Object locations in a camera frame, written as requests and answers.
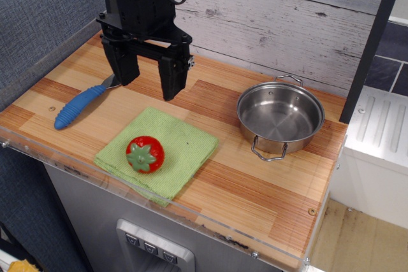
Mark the clear acrylic edge guard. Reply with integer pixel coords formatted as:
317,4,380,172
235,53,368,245
0,125,312,268

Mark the green folded cloth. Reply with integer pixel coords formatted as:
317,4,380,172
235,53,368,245
94,107,219,207

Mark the stainless steel pot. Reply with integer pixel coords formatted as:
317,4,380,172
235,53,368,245
236,75,325,162

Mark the yellow object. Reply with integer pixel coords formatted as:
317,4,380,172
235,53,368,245
8,260,39,272

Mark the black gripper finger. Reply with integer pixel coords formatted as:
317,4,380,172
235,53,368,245
158,44,191,101
101,34,140,86

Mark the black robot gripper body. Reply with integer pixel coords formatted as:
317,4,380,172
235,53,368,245
96,0,194,71

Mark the white toy sink unit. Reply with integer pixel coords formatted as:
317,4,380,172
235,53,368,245
330,87,407,227

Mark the grey toy fridge cabinet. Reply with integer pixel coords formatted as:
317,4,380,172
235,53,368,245
46,165,309,271

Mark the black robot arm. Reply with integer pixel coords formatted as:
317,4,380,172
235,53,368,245
97,0,193,101

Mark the blue handled spatula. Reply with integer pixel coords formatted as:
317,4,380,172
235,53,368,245
54,75,121,130

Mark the black vertical post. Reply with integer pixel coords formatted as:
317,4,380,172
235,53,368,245
339,0,396,124

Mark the red toy strawberry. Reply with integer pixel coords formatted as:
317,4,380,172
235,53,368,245
126,136,165,174

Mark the silver dispenser button panel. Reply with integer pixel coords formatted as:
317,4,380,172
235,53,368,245
116,218,196,272

